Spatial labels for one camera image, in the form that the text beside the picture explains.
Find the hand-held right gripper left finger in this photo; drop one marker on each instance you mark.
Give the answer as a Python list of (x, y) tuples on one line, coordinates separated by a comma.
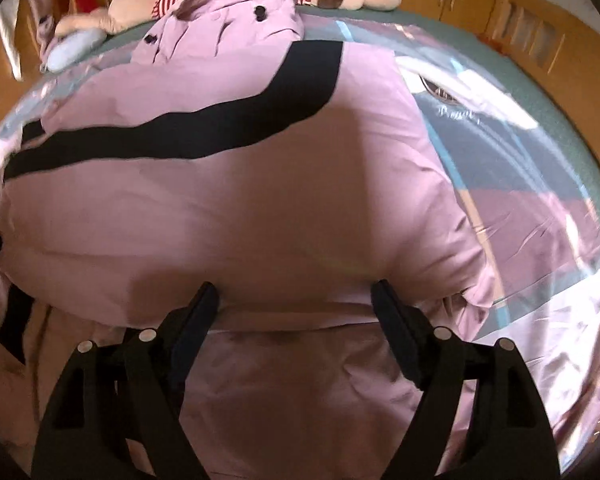
[(197, 322)]

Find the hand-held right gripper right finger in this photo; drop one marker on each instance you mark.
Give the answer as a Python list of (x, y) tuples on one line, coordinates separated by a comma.
[(396, 332)]

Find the pink coat with black stripe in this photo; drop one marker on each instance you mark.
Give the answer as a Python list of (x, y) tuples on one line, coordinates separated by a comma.
[(220, 185)]

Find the light blue plush cushion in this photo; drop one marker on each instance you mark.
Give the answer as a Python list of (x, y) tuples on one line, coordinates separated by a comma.
[(72, 47)]

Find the wooden panel with glass panes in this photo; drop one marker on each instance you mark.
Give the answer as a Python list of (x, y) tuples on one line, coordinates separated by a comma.
[(540, 40)]

